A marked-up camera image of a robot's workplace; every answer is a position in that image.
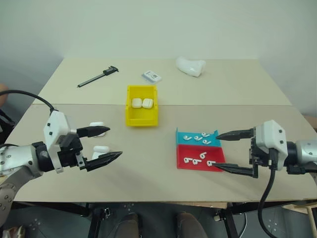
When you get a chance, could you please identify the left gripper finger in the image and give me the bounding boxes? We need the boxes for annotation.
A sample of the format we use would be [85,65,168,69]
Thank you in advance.
[85,151,124,173]
[75,125,111,138]

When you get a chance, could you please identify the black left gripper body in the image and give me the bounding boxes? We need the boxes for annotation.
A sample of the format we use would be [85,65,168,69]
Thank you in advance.
[55,133,88,172]

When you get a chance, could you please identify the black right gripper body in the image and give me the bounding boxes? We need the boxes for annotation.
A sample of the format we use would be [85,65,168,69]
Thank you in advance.
[248,138,272,167]

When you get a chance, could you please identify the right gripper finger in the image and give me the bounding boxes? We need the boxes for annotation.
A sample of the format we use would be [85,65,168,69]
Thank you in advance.
[215,128,256,143]
[211,162,260,179]

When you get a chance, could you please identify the yellow plastic bin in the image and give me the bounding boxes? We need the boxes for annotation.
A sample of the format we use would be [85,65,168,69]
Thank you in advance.
[125,85,159,127]

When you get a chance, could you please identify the small white printed card box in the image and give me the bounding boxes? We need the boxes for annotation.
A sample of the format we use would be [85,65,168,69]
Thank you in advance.
[141,70,163,83]

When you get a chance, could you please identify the black metal table leg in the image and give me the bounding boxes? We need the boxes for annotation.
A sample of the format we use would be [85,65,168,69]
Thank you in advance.
[80,202,109,238]
[214,202,248,238]

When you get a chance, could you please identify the red plastic tray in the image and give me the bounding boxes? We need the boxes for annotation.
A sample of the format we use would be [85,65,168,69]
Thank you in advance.
[176,144,226,172]

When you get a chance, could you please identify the blue plastic tray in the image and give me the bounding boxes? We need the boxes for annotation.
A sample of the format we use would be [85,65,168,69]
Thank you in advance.
[175,127,223,147]

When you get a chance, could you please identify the black digital caliper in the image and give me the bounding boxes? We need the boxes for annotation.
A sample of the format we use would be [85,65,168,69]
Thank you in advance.
[76,65,120,88]

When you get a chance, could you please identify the dark brown rounded shape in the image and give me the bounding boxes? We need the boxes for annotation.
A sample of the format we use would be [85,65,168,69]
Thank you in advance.
[117,212,139,238]
[176,211,208,238]

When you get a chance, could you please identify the white crumpled plastic bag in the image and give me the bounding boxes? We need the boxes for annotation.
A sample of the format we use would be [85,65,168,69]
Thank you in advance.
[175,56,207,78]

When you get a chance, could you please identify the bystander person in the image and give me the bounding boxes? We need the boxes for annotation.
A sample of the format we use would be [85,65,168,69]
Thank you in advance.
[0,83,16,145]

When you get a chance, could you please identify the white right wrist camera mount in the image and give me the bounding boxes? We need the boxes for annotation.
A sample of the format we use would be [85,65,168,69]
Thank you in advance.
[254,119,288,172]

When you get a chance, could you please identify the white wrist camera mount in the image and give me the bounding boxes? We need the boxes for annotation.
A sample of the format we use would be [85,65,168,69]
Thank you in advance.
[43,110,78,174]
[254,119,288,172]

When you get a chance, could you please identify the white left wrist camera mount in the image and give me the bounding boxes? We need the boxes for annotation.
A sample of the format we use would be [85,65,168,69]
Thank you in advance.
[43,110,78,174]

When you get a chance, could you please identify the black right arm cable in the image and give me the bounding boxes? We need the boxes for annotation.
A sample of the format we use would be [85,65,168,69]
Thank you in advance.
[257,147,279,238]

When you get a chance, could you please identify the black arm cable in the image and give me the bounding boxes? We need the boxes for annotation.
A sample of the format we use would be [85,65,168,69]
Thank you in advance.
[0,89,59,115]
[257,147,279,238]

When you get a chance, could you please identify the light wooden frame piece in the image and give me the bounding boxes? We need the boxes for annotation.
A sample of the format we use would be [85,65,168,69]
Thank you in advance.
[282,198,317,238]

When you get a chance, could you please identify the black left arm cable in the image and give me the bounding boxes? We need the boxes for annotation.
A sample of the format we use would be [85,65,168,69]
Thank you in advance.
[0,89,59,115]

